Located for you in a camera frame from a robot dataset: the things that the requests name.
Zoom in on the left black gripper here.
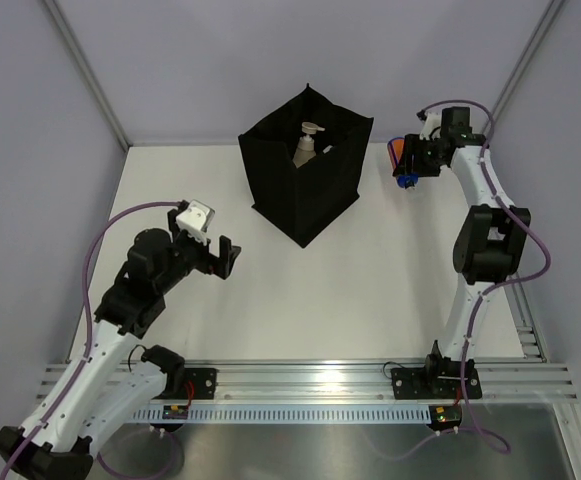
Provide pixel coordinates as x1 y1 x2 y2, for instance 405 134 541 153
156 211 240 295

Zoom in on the orange tube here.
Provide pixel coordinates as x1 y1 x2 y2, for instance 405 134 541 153
386 137 419 190

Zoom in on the beige pump bottle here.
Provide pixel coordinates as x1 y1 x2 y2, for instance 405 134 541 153
293 121 325 168

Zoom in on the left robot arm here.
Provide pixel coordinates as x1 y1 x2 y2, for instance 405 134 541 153
0 200 241 479

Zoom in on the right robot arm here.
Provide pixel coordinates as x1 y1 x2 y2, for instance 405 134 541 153
389 101 531 400

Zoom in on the black canvas bag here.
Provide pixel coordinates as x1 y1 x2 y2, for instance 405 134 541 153
238 86 374 247

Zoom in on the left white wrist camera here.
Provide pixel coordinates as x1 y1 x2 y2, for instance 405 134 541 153
175 200 215 246

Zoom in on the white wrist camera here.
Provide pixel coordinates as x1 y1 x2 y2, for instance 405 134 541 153
416 109 442 140
175 200 215 246

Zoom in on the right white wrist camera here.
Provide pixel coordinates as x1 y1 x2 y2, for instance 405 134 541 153
416 109 442 140

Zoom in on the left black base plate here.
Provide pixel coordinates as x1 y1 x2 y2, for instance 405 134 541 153
163 367 218 400

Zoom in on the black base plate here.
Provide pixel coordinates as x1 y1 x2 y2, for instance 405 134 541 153
163 367 218 400
390 367 483 400

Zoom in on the aluminium front rail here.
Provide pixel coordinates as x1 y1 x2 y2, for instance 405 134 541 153
187 361 578 404

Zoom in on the aluminium rail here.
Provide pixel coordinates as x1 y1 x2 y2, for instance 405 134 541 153
187 361 578 404
460 142 561 366

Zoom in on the white slotted cable duct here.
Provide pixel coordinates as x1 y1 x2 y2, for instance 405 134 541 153
126 403 431 426

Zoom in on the right aluminium corner post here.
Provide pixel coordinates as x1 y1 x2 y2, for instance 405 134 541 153
492 0 569 122

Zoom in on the aluminium corner post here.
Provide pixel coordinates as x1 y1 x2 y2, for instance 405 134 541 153
39 0 132 153
492 0 569 122

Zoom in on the right side aluminium rail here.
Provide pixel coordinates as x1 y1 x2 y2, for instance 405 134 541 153
460 142 561 366

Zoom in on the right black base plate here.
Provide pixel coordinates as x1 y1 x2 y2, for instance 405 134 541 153
390 367 483 400

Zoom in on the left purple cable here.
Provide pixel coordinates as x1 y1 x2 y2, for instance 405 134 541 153
0 199 191 480

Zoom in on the left aluminium corner post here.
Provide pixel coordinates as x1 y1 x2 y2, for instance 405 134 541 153
39 0 132 153

